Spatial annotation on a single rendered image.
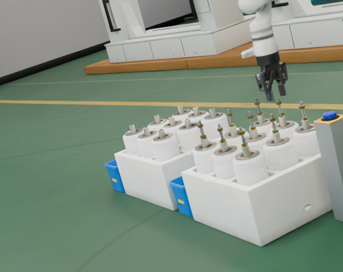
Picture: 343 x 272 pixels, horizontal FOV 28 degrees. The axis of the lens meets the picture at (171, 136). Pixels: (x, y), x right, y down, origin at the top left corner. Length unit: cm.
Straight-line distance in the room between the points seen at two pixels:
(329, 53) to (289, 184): 242
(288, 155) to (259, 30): 40
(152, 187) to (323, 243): 82
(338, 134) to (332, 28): 250
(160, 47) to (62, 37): 296
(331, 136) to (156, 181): 79
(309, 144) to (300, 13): 274
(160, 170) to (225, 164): 40
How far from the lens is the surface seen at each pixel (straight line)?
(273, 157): 207
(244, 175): 201
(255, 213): 199
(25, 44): 839
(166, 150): 246
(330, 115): 197
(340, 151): 198
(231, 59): 505
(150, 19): 932
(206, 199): 219
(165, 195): 248
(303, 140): 213
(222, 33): 533
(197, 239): 219
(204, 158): 219
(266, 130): 231
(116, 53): 644
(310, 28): 455
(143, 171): 257
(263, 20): 216
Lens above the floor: 85
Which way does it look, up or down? 14 degrees down
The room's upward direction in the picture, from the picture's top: 15 degrees counter-clockwise
